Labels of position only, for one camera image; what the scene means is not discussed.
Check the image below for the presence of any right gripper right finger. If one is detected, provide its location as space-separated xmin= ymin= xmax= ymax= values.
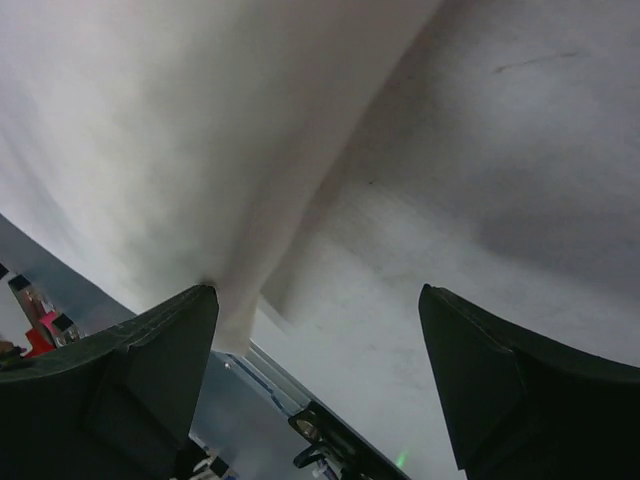
xmin=418 ymin=285 xmax=639 ymax=479

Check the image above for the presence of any cream pillowcase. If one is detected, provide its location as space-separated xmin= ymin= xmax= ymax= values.
xmin=1 ymin=1 xmax=437 ymax=354

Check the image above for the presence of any aluminium mounting rail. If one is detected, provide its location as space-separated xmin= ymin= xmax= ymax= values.
xmin=213 ymin=342 xmax=312 ymax=417

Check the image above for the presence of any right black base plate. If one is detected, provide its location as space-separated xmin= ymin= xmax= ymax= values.
xmin=288 ymin=401 xmax=409 ymax=480

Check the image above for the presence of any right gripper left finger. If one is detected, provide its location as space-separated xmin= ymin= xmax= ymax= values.
xmin=1 ymin=285 xmax=219 ymax=479

